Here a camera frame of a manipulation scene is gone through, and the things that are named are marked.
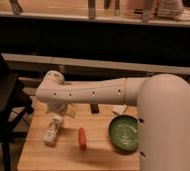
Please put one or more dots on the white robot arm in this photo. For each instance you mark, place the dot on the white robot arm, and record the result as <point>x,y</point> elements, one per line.
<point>163,104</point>

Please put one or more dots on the black rectangular block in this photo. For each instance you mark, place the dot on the black rectangular block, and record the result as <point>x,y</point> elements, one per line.
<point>94,108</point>

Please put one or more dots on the black chair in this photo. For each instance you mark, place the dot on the black chair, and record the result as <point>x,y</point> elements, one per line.
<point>14,104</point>

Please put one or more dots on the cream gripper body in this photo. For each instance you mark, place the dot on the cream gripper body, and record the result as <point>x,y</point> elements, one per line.
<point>67,110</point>

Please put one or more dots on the white plastic bottle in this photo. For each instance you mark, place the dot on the white plastic bottle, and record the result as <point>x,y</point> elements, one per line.
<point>51,132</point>

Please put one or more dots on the green ceramic bowl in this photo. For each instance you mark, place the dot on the green ceramic bowl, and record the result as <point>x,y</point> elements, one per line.
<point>123,133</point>

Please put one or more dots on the white sponge block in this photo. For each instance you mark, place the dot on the white sponge block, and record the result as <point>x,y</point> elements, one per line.
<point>119,109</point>

